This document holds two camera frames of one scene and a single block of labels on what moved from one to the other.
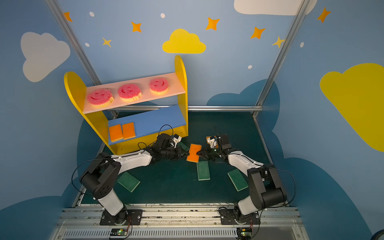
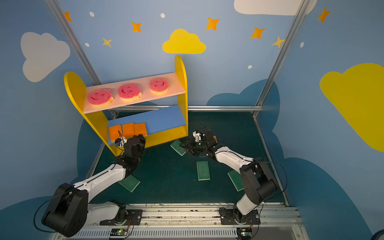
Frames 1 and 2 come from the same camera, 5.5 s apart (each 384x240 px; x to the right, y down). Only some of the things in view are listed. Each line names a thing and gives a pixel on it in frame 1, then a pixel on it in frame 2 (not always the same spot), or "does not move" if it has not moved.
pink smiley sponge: x=129 y=92 does not move
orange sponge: x=193 y=156 to x=140 y=128
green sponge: x=203 y=169 does not move
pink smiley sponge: x=158 y=86 does not move
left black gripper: x=179 y=153 to x=126 y=143
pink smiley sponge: x=100 y=97 does not move
